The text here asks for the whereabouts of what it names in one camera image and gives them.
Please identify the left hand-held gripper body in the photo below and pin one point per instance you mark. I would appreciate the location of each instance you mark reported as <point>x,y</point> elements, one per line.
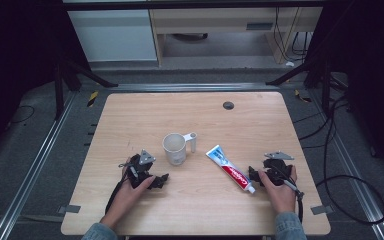
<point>140,170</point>

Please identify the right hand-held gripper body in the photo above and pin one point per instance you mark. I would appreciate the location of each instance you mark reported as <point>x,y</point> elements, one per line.
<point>276,168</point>

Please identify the toothpaste tube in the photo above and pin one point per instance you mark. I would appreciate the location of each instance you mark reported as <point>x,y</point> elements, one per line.
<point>231,170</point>

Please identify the white cup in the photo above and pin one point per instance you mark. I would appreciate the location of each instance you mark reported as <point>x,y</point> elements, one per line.
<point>175,150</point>

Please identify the person's right hand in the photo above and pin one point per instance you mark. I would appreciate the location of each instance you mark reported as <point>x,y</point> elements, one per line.
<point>281,196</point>

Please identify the person's left hand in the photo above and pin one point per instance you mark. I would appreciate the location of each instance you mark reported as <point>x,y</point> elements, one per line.
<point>126,196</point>

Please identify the grey tape piece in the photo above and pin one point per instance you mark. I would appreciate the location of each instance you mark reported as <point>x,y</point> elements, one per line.
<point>69,209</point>
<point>321,210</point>

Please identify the yellow black tape piece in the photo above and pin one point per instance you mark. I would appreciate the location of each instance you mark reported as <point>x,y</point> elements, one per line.
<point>301,96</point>
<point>92,98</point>

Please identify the black stand legs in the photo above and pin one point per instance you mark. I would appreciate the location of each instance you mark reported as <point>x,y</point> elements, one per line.
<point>59,96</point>
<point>325,90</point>

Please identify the white cabinet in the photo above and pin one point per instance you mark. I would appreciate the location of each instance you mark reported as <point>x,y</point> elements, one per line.
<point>113,36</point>

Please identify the aluminium floor rail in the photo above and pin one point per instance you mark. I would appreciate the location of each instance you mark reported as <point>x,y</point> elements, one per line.
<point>356,186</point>
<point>193,87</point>
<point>30,173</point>

